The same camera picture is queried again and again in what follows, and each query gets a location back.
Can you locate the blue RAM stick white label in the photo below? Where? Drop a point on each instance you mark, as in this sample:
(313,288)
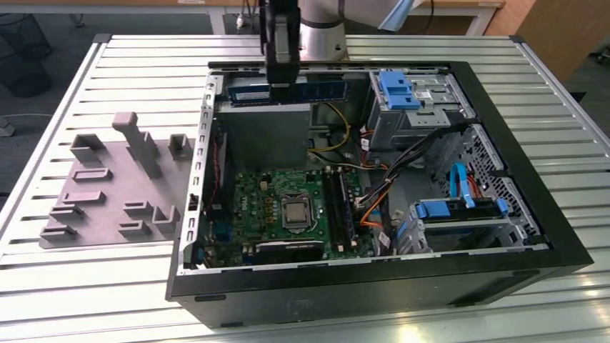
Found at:
(323,91)

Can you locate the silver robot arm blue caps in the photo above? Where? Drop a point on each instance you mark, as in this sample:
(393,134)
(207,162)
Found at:
(321,43)

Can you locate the black RAM slot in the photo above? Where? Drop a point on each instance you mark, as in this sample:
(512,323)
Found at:
(328,207)

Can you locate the installed dark RAM stick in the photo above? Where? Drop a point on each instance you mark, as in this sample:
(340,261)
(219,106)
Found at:
(345,211)

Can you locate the grey power supply unit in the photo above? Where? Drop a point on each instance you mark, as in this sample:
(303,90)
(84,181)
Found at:
(261,139)

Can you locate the blue drive bay latch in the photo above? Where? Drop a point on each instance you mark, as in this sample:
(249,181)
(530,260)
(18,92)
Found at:
(397,93)

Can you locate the silver drive cage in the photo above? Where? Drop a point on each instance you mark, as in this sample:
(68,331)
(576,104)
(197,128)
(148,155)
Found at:
(428,118)

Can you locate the green motherboard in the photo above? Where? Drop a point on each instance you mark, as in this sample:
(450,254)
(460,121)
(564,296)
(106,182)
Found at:
(257,200)

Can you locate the silver CPU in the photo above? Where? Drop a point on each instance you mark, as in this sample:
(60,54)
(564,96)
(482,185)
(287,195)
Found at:
(297,212)

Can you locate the black CPU socket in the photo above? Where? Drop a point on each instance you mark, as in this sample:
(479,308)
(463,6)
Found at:
(297,226)

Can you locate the wooden desk white legs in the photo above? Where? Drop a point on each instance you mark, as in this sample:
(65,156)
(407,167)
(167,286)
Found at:
(483,19)

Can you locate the black graphics card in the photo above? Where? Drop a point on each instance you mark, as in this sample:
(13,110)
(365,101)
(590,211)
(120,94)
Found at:
(285,250)

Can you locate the hard disk in blue carrier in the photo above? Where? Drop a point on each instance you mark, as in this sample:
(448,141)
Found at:
(434,210)

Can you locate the black mesh waste bin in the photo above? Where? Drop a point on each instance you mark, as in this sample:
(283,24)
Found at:
(24,53)

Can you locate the grey parts rack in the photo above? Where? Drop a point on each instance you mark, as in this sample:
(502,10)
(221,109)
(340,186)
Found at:
(94,221)

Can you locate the wooden cabinet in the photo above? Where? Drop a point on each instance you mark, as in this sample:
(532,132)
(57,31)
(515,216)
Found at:
(562,35)

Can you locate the white power strip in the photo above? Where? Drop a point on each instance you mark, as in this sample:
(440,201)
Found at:
(5,128)

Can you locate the black PC case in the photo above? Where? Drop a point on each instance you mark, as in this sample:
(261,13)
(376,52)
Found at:
(380,286)

